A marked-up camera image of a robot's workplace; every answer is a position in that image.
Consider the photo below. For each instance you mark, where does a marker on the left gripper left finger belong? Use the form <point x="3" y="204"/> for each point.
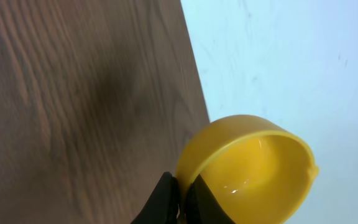
<point x="163" y="204"/>

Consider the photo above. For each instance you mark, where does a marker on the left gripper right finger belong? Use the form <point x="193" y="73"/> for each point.
<point x="201" y="207"/>

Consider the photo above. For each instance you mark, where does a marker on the yellow plastic measuring scoop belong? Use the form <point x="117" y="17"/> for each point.
<point x="255" y="170"/>

